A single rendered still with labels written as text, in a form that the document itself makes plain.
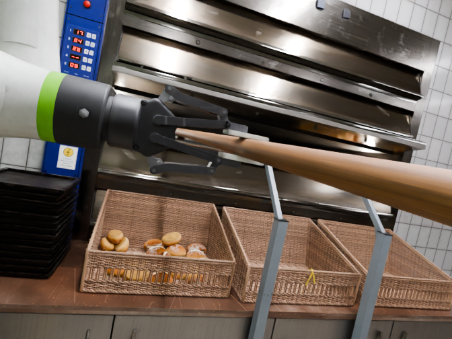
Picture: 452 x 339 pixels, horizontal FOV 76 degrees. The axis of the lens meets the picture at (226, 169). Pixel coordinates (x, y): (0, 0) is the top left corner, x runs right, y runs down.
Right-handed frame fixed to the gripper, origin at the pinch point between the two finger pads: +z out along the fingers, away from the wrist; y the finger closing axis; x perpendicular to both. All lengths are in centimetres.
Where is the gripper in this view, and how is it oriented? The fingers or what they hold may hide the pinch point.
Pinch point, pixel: (243, 147)
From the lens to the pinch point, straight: 46.9
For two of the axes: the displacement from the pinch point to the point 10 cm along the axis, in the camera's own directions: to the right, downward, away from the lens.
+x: 2.8, 1.3, -9.5
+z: 9.4, 1.7, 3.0
